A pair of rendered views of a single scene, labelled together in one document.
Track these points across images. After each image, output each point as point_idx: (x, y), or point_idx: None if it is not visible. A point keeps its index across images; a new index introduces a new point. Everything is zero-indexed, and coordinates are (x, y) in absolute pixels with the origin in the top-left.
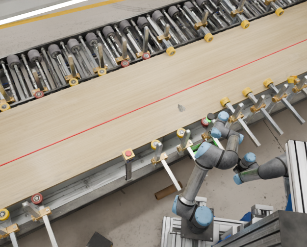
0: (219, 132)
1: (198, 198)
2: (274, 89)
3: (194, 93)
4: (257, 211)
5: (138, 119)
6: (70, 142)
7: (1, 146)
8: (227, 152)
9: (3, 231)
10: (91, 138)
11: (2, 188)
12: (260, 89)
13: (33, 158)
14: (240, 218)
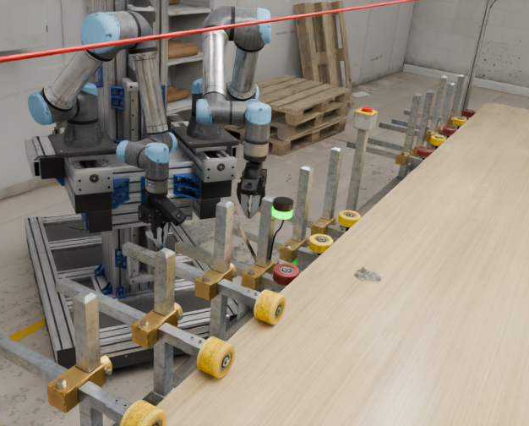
0: (249, 100)
1: (218, 159)
2: (107, 393)
3: (368, 315)
4: (105, 164)
5: (422, 235)
6: (473, 188)
7: None
8: (226, 9)
9: (418, 131)
10: (453, 198)
11: (471, 149)
12: (164, 411)
13: (488, 169)
14: (73, 414)
